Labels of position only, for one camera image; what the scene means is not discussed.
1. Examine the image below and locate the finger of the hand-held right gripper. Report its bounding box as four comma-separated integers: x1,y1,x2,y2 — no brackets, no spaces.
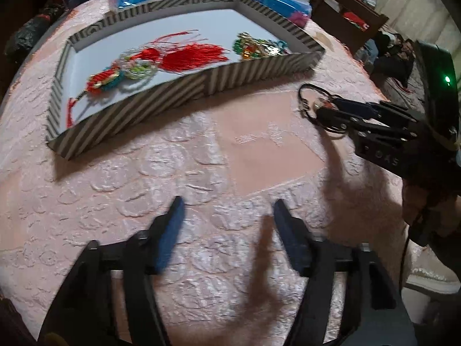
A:
330,95,424,121
316,108,422,141

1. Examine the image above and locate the colourful flower bead string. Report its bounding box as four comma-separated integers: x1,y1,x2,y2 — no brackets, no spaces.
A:
239,34,290,60

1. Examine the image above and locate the black cord pendant necklace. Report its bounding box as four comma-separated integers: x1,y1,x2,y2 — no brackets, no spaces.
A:
297,84,348,134

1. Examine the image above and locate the colourful bead charm red cord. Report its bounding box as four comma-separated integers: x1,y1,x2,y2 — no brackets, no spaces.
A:
67,63,125,128

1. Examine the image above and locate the striped shallow cardboard box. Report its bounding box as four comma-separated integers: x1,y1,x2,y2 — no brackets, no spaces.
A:
46,0,323,161

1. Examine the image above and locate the black plastic bag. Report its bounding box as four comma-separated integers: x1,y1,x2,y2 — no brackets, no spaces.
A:
7,2,71,49

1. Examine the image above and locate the green bead bracelet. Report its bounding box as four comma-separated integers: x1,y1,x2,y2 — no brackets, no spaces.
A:
232,33,260,58

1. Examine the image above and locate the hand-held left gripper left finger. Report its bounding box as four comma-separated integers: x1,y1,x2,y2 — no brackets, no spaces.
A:
38,195,186,346

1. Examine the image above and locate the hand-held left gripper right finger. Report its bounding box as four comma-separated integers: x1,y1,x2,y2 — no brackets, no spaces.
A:
273,199,418,346

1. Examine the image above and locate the person's right hand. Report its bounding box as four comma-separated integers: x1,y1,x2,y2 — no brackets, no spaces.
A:
401,178,461,246

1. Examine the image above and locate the dark wooden chair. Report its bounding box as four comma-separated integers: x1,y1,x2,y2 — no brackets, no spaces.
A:
311,0,390,49

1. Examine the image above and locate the pink embossed tablecloth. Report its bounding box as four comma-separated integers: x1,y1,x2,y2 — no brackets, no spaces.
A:
0,0,407,346

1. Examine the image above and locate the red tassel ornament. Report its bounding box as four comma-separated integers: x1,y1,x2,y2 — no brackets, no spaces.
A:
142,29,231,73

